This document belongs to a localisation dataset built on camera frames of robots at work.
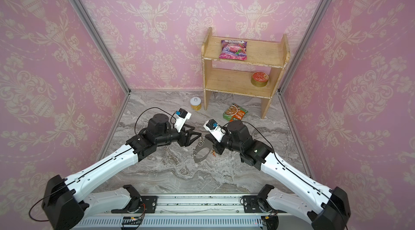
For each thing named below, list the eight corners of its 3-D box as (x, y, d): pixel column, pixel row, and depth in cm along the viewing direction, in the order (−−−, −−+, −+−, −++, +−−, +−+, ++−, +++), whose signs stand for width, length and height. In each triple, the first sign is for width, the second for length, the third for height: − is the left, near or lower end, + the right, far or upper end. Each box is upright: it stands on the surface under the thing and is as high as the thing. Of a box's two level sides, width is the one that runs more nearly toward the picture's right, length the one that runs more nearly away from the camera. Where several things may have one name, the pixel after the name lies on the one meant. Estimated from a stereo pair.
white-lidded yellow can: (190, 110, 112) (189, 105, 107) (191, 102, 117) (190, 96, 112) (201, 110, 112) (200, 105, 107) (201, 102, 117) (201, 96, 112)
